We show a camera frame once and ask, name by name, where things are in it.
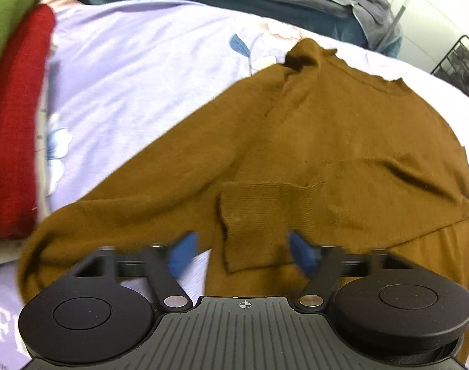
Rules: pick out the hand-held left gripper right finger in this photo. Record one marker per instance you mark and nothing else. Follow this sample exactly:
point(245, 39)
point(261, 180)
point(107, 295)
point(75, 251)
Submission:
point(301, 256)

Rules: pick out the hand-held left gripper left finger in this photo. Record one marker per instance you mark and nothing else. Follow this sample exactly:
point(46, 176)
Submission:
point(182, 256)

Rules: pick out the brown knit sweater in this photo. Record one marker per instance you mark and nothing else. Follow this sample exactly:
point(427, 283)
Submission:
point(334, 142)

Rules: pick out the purple floral bed sheet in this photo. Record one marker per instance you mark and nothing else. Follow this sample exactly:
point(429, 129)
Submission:
point(142, 65)

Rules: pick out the red folded garment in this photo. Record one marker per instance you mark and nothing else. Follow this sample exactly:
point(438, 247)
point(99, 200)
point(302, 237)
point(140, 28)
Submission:
point(14, 123)

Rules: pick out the black metal rack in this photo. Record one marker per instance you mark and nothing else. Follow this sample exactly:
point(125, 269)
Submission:
point(460, 61)

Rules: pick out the grey blanket with light edging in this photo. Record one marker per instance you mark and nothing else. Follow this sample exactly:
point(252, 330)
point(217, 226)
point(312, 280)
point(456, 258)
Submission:
point(373, 11)

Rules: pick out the green folded garment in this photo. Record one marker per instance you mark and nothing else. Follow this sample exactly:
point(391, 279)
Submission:
point(10, 15)

